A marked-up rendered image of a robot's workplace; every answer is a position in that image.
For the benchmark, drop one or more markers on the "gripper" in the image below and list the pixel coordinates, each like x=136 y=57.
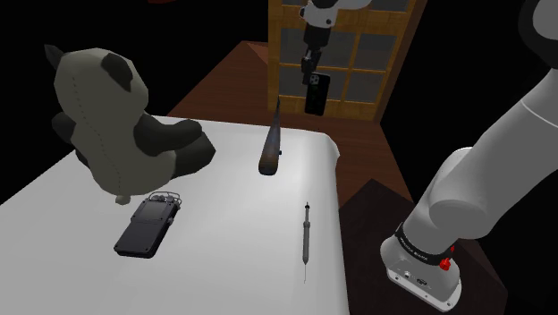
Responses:
x=316 y=37

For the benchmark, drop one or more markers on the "black smartphone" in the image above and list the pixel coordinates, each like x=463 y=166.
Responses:
x=317 y=98

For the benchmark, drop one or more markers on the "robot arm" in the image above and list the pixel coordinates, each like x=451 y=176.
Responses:
x=475 y=183

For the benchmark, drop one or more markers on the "wooden framed glass door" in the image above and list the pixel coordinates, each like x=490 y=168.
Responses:
x=348 y=22

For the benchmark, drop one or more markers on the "brown baseball bat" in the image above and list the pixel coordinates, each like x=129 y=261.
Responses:
x=271 y=148

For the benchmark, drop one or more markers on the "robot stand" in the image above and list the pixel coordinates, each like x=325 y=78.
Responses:
x=370 y=227

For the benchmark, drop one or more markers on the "grey pen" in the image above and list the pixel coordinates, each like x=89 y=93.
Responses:
x=306 y=237

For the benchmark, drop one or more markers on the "panda plush toy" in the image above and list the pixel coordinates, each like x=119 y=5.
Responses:
x=104 y=131

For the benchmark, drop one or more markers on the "black handheld device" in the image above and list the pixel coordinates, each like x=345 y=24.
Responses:
x=146 y=227

